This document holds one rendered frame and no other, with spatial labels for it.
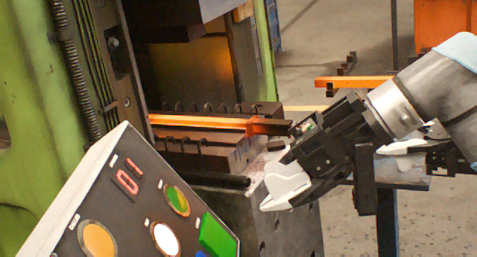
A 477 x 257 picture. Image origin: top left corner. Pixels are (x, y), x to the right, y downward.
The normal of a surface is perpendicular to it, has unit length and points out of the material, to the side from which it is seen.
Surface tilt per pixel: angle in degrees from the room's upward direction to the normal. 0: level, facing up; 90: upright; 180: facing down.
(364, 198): 87
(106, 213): 60
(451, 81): 72
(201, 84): 90
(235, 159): 90
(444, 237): 0
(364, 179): 87
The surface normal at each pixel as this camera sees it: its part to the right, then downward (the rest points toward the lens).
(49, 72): 0.87, 0.05
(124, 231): 0.78, -0.56
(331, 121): -0.04, 0.39
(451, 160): -0.46, 0.41
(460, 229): -0.16, -0.91
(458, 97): -0.33, 0.16
